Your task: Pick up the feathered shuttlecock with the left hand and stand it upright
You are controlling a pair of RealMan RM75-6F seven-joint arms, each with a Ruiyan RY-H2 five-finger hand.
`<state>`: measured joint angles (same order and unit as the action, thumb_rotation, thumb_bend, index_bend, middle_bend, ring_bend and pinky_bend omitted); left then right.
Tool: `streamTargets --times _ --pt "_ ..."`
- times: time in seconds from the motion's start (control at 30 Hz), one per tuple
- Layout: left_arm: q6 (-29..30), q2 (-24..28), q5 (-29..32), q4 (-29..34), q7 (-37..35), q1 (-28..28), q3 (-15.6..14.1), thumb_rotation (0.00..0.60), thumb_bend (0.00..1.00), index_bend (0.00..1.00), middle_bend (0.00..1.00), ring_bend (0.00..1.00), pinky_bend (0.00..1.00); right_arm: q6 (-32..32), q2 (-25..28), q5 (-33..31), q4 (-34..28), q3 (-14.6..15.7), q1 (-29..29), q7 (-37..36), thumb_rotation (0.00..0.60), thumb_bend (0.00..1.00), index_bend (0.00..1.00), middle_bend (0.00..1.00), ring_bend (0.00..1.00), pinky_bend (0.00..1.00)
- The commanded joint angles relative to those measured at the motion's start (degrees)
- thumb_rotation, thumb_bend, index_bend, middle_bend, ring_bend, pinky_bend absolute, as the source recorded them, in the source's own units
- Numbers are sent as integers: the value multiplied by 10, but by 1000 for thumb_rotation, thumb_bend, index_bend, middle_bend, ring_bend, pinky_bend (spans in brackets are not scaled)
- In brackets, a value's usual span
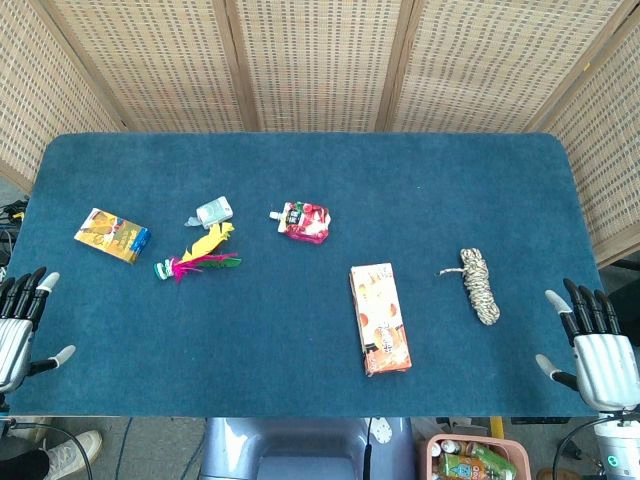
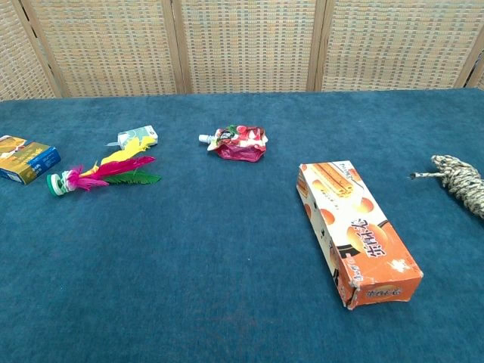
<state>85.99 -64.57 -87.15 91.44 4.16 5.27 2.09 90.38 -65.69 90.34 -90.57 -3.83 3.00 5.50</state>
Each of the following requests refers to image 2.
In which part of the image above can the colourful feathered toy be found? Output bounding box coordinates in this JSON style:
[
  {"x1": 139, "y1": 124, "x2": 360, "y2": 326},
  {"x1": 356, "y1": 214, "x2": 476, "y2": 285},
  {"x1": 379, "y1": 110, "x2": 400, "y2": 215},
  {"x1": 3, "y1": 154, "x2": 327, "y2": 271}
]
[{"x1": 46, "y1": 136, "x2": 163, "y2": 197}]

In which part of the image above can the white green tissue pack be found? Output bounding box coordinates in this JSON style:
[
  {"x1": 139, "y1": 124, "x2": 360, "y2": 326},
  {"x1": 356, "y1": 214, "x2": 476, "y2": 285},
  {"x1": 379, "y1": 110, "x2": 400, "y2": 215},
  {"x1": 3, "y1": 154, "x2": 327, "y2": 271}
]
[{"x1": 107, "y1": 126, "x2": 159, "y2": 149}]

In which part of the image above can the red spouted drink pouch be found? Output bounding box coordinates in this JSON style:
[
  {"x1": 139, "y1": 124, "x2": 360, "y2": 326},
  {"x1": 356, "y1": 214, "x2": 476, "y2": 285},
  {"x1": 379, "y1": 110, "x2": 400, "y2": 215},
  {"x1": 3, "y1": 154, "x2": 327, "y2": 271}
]
[{"x1": 198, "y1": 125, "x2": 269, "y2": 163}]

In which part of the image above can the blue carpet table cover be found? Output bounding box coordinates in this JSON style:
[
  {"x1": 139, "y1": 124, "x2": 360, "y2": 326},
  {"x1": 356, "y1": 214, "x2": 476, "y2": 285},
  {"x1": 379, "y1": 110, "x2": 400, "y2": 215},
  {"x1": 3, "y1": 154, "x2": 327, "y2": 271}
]
[{"x1": 0, "y1": 87, "x2": 484, "y2": 363}]

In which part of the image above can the long orange biscuit box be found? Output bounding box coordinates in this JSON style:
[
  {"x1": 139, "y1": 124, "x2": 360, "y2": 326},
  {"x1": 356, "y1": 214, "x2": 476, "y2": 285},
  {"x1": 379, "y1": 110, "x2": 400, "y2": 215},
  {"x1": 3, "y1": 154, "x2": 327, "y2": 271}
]
[{"x1": 296, "y1": 160, "x2": 424, "y2": 312}]

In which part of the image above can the woven rattan folding screen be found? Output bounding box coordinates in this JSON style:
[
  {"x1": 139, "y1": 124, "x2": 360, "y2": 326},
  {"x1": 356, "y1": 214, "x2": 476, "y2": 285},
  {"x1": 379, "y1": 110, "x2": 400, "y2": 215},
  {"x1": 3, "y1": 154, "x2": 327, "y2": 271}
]
[{"x1": 0, "y1": 0, "x2": 484, "y2": 102}]

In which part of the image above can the blue yellow cardboard box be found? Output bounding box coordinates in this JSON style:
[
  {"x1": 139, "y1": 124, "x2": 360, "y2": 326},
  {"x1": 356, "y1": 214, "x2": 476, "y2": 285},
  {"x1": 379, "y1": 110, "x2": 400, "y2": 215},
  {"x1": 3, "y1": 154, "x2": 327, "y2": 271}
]
[{"x1": 0, "y1": 135, "x2": 62, "y2": 185}]

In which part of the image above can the coiled beige speckled rope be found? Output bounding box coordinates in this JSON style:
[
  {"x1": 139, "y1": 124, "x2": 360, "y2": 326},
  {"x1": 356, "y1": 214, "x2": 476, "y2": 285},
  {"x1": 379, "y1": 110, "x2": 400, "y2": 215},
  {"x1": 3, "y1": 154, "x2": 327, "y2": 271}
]
[{"x1": 410, "y1": 154, "x2": 484, "y2": 220}]

